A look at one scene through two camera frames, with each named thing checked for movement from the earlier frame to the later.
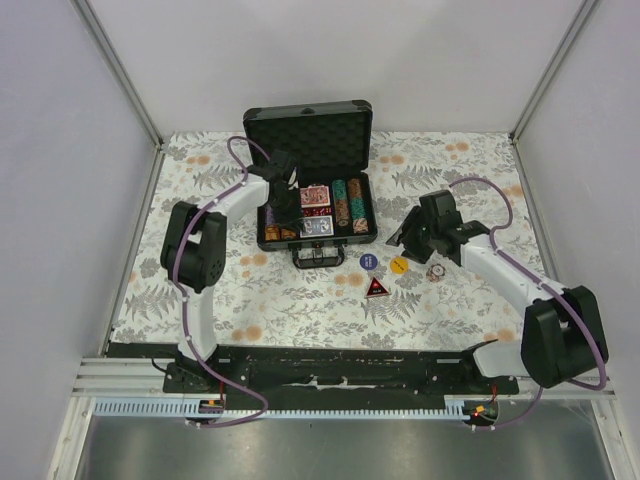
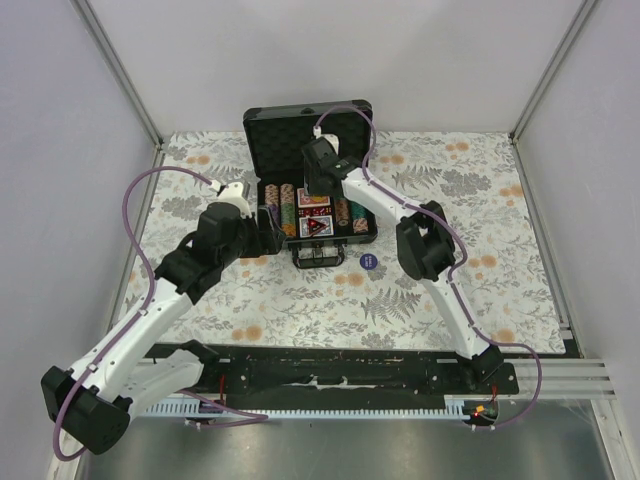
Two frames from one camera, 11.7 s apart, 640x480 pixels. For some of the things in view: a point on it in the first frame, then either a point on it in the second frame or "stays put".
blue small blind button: (368, 261) stays put
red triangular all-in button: (376, 289) -> (314, 225)
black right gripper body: (419, 243) -> (311, 183)
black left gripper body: (288, 209) -> (246, 244)
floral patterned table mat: (378, 300) stays put
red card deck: (315, 196) stays put
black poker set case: (332, 145) stays put
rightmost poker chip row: (360, 223) stays put
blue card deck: (316, 226) stays put
